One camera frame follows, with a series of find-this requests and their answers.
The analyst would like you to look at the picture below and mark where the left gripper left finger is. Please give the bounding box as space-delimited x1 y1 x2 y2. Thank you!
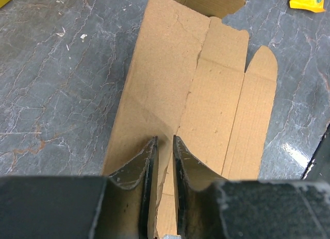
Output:
107 135 159 191

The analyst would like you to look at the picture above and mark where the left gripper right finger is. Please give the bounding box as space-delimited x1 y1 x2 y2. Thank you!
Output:
172 134 230 193

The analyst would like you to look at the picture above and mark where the brown cardboard box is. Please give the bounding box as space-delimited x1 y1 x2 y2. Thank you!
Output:
103 0 277 237

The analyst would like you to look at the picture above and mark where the yellow candy bag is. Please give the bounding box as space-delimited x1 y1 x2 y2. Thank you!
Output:
289 0 326 13

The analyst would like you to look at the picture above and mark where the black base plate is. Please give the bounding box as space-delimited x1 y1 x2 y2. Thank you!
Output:
302 126 330 183

